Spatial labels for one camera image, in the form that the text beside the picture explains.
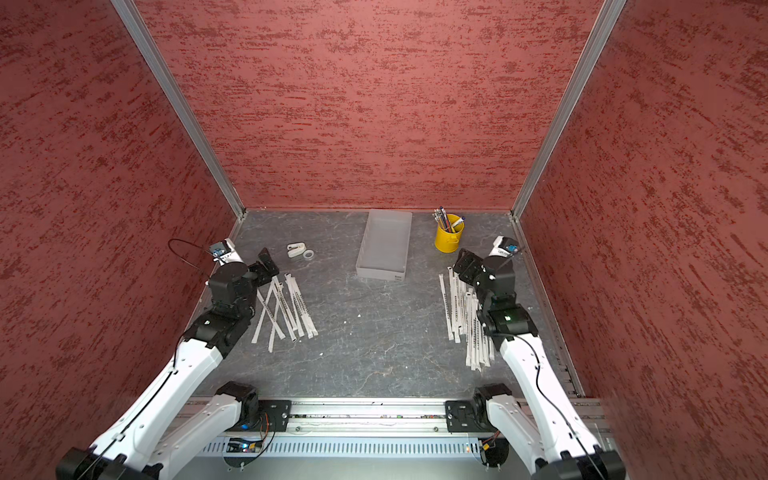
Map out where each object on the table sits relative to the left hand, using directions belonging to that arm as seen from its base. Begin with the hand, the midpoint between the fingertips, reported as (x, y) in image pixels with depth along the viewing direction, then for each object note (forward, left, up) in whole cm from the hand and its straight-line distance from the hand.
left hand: (251, 262), depth 77 cm
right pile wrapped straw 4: (-14, -65, -23) cm, 70 cm away
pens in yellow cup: (+23, -54, -8) cm, 59 cm away
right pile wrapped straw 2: (+3, -58, -24) cm, 63 cm away
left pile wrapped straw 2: (-1, -6, -23) cm, 24 cm away
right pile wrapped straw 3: (-8, -62, -23) cm, 66 cm away
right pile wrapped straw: (-1, -55, -24) cm, 60 cm away
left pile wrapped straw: (+1, -1, -22) cm, 22 cm away
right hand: (+2, -57, -1) cm, 57 cm away
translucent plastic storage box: (+24, -34, -22) cm, 47 cm away
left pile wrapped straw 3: (-7, -12, -23) cm, 27 cm away
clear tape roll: (+18, -6, -23) cm, 30 cm away
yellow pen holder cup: (+21, -57, -17) cm, 64 cm away
